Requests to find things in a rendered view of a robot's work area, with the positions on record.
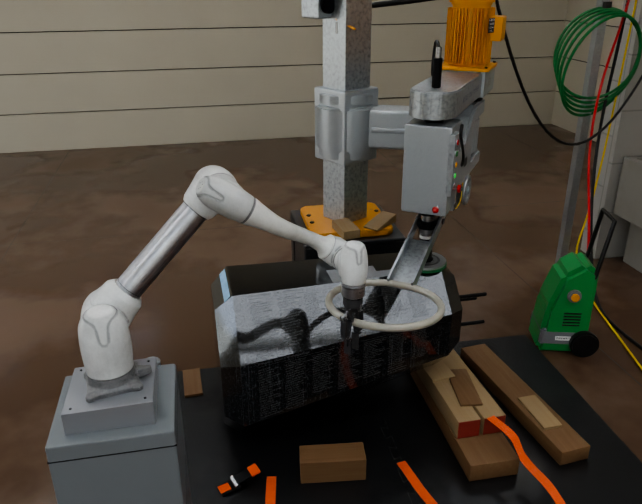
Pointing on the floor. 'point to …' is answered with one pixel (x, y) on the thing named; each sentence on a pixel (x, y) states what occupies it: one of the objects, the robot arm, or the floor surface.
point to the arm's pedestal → (123, 456)
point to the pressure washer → (569, 301)
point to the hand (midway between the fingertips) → (351, 343)
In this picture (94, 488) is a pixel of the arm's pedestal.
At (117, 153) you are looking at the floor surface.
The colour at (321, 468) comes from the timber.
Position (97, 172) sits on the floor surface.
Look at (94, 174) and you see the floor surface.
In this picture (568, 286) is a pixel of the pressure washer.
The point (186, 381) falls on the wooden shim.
